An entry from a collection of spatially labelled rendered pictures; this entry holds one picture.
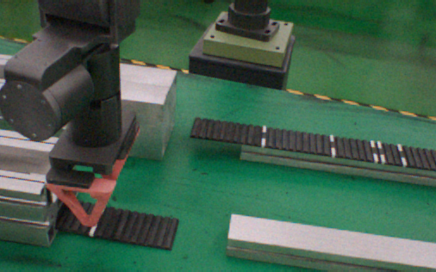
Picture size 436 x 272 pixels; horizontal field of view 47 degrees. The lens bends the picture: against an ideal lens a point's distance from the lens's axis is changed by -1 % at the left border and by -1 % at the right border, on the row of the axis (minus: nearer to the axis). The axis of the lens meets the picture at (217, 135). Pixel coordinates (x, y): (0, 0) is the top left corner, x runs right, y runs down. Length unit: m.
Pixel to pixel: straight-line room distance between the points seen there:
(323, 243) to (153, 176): 0.25
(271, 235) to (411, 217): 0.22
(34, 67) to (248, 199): 0.36
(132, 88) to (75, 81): 0.27
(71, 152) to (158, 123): 0.20
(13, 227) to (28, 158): 0.08
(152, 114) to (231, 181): 0.14
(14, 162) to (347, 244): 0.40
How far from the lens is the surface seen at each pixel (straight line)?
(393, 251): 0.62
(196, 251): 0.60
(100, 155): 0.52
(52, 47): 0.44
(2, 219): 0.62
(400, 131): 0.90
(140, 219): 0.63
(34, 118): 0.44
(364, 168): 0.76
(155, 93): 0.70
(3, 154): 0.65
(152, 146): 0.72
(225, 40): 1.03
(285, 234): 0.59
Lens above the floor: 1.22
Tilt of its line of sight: 34 degrees down
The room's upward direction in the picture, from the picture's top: 6 degrees clockwise
